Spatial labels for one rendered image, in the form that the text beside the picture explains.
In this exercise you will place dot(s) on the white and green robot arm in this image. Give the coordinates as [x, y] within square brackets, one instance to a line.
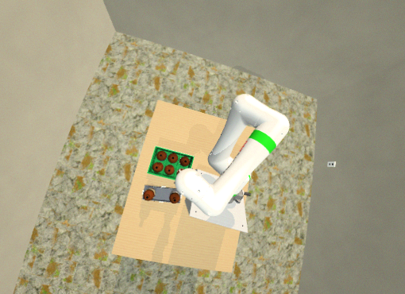
[270, 128]

